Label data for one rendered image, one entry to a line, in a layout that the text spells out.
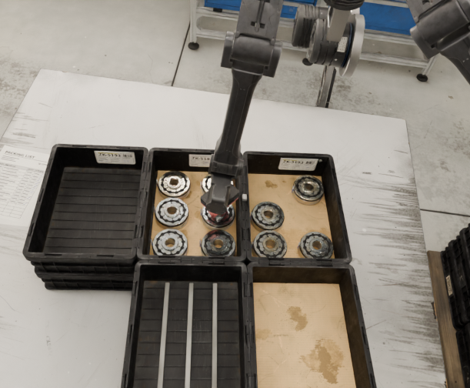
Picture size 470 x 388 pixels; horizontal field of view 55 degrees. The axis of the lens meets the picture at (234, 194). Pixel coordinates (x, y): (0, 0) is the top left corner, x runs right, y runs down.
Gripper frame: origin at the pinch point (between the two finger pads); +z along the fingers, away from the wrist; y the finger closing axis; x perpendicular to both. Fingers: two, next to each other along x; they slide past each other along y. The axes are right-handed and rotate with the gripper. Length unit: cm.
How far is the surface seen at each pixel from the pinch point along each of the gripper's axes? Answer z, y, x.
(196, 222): 4.1, -6.3, 3.2
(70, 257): -7.0, -42.4, 13.1
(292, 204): 4.8, 21.7, -12.7
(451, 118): 95, 206, -15
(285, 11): 59, 162, 104
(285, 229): 4.3, 12.7, -17.6
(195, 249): 3.7, -13.0, -3.9
